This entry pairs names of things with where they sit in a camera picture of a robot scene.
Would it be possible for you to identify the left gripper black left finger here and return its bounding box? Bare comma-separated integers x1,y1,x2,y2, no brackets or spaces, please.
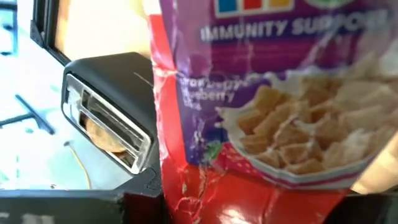
124,166,166,224

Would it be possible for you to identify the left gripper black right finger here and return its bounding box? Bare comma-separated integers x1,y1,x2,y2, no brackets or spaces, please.
323,192,398,224

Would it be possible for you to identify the round bread slice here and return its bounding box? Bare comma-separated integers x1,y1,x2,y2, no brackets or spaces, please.
84,118,127,154

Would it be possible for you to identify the Life cereal box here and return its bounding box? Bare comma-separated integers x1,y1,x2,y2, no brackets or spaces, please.
145,0,398,224

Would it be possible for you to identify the black two-slot toaster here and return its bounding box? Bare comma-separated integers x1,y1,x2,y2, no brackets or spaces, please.
60,52,163,175

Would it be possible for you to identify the yellow cable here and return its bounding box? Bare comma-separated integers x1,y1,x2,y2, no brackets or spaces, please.
65,142,92,190

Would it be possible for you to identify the black rig frame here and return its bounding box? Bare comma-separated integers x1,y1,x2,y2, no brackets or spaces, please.
29,0,73,67

